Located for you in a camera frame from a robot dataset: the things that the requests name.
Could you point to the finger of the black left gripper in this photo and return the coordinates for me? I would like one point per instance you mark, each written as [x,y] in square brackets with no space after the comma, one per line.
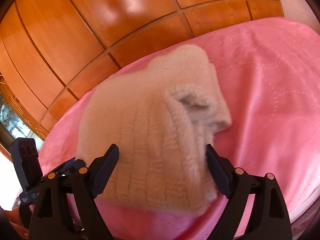
[67,168]

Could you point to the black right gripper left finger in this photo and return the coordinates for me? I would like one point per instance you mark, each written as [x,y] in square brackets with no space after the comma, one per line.
[51,217]

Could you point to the cream knitted sweater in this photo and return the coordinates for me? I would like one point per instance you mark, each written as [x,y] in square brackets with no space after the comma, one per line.
[161,117]

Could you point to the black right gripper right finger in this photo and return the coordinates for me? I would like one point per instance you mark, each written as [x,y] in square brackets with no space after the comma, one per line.
[269,217]

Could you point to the wooden panelled wardrobe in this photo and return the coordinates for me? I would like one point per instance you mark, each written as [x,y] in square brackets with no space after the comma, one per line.
[54,51]

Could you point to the person in brown shirt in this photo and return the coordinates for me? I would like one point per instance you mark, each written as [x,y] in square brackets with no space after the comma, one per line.
[12,219]

